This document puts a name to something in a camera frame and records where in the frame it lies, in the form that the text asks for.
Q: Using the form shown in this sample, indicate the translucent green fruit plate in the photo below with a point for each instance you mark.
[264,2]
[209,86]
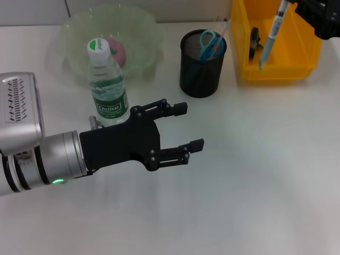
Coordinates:
[138,40]

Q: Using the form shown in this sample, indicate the black mesh cylinder cup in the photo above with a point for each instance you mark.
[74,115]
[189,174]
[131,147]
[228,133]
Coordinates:
[199,79]

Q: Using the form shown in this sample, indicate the clear bottle with green label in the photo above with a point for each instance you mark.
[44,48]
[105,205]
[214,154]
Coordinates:
[106,87]

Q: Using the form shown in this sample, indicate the transparent plastic ruler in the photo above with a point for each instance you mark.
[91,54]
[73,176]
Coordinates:
[223,25]

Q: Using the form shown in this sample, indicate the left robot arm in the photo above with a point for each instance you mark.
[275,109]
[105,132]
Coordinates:
[47,162]

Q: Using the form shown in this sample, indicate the green plastic wrapper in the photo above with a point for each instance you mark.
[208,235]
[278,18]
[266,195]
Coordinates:
[255,42]

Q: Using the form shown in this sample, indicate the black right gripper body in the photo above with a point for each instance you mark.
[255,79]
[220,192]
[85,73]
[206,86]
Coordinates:
[330,24]

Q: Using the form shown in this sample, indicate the grey retractable pen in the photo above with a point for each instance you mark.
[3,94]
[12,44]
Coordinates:
[273,29]

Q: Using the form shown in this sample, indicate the yellow plastic storage bin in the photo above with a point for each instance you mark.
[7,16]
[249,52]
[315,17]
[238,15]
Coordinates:
[287,66]

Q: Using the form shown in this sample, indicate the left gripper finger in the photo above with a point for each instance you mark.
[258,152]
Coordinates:
[170,109]
[180,152]

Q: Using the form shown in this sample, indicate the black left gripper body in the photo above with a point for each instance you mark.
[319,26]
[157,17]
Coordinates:
[119,146]

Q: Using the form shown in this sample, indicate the blue scissors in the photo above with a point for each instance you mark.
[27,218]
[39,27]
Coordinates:
[205,46]

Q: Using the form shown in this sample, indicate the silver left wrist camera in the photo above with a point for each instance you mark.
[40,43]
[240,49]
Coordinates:
[18,111]

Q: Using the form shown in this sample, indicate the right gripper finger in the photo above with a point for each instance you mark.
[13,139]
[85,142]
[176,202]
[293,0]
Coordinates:
[308,9]

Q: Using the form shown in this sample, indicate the pink toy peach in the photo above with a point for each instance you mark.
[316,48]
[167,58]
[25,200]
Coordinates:
[119,54]

